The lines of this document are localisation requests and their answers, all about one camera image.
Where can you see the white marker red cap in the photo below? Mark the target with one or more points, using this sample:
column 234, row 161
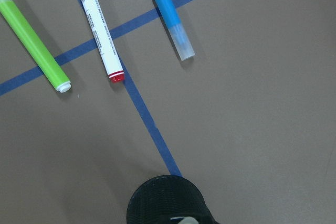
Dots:
column 102, row 36

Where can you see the blue marker pen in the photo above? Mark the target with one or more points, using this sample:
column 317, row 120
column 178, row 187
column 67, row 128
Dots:
column 176, row 29

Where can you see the green highlighter pen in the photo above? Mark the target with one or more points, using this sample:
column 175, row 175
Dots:
column 36, row 48

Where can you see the black mesh pen cup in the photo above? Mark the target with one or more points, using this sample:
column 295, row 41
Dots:
column 168, row 199

